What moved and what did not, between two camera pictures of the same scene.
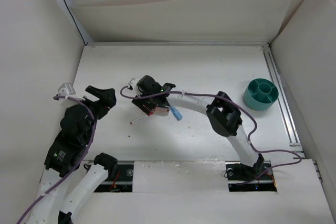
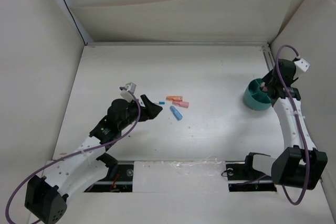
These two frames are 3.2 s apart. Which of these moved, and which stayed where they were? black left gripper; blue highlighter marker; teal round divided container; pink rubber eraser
Moved: pink rubber eraser; black left gripper
Stayed: teal round divided container; blue highlighter marker
